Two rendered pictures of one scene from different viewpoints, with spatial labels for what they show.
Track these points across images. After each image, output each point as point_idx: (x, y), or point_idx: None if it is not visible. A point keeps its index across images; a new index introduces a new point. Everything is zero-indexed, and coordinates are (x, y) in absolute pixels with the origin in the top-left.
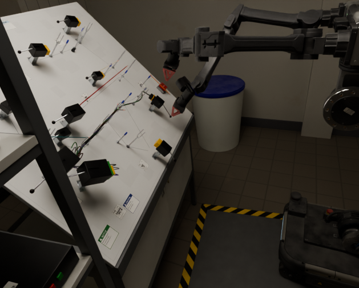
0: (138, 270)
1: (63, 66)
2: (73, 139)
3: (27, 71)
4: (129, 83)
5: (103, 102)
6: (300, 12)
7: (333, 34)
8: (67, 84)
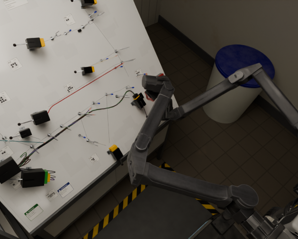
0: (62, 218)
1: (60, 51)
2: (39, 130)
3: (21, 58)
4: (125, 71)
5: (85, 93)
6: None
7: (256, 221)
8: (56, 72)
